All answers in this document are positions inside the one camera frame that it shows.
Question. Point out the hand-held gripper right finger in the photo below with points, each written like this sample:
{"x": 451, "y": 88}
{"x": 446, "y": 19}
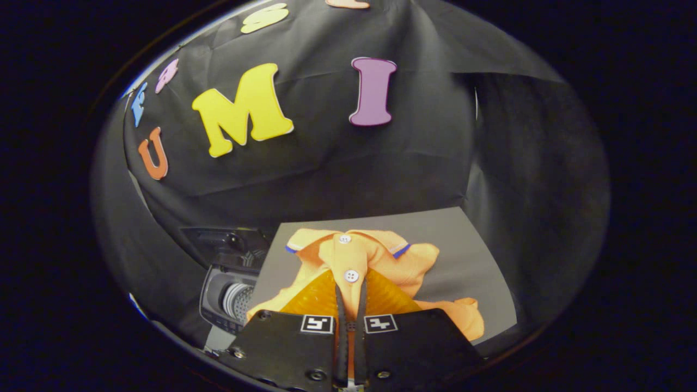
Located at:
{"x": 414, "y": 348}

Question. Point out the black backdrop cloth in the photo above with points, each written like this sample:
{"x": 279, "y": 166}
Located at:
{"x": 326, "y": 163}

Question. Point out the orange polo shirt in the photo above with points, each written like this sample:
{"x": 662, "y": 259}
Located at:
{"x": 348, "y": 256}

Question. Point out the dark grey washing machine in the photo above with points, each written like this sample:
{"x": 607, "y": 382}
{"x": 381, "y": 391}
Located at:
{"x": 228, "y": 302}

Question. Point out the grey cabinet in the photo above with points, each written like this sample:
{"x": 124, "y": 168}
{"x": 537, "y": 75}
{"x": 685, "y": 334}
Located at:
{"x": 463, "y": 261}

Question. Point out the transparent washing machine lid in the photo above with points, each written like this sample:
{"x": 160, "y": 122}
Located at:
{"x": 228, "y": 242}

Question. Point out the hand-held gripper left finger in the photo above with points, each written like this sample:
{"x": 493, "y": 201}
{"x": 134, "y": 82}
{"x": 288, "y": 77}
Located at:
{"x": 283, "y": 348}

